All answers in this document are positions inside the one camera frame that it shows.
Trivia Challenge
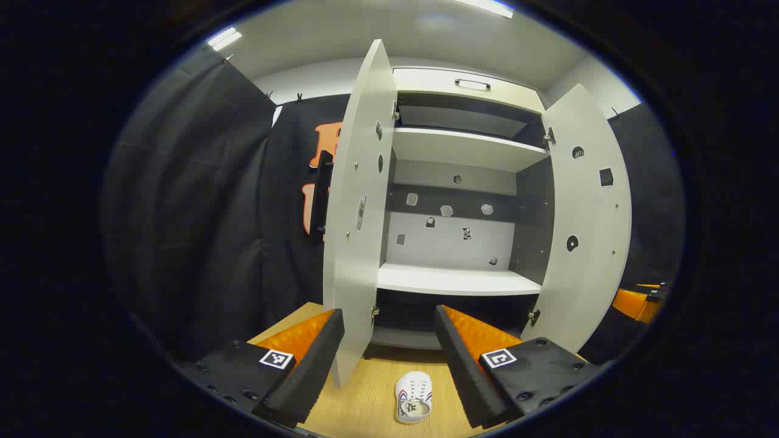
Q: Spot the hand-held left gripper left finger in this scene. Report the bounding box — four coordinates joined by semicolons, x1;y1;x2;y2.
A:
175;307;346;429

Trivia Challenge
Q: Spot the black backdrop cloth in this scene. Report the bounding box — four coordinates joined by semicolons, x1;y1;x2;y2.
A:
103;58;685;366

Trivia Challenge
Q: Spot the white cabinet drawer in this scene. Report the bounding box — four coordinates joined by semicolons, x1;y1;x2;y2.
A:
393;67;545;114

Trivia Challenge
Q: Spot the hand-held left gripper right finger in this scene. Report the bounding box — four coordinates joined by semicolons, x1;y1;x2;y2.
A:
433;304;600;429

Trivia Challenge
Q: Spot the ceiling light panel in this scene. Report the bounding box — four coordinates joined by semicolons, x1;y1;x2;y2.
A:
453;0;515;19
207;27;243;52

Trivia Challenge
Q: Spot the white canvas shoe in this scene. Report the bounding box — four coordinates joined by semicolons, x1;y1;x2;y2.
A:
394;371;434;425

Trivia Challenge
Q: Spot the white cabinet door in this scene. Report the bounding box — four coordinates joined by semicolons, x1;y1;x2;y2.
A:
520;83;634;355
310;40;397;389

